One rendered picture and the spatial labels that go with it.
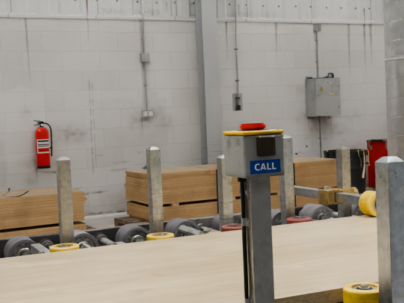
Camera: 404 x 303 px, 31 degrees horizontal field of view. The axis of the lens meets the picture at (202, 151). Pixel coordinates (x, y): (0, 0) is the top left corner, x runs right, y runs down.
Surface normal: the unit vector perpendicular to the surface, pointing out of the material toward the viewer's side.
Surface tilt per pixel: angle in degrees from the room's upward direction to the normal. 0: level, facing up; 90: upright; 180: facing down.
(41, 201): 90
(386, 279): 90
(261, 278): 90
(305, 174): 90
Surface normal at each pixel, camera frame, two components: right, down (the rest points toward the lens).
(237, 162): -0.91, 0.06
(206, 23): 0.44, 0.03
